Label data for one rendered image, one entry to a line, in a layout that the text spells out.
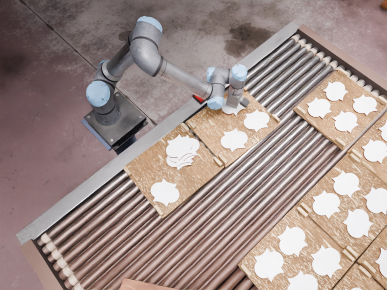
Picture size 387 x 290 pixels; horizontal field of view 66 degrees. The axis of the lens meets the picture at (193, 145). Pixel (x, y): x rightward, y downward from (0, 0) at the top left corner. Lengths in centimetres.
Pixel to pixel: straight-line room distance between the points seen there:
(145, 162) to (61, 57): 213
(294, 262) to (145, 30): 122
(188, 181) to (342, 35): 264
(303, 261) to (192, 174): 67
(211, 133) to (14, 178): 191
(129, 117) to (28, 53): 214
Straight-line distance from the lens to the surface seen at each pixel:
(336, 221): 163
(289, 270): 152
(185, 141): 156
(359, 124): 189
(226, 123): 168
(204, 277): 148
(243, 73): 146
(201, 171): 156
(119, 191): 160
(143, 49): 127
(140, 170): 159
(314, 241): 157
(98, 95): 157
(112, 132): 170
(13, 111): 331
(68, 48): 355
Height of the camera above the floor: 240
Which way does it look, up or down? 66 degrees down
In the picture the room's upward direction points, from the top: 3 degrees counter-clockwise
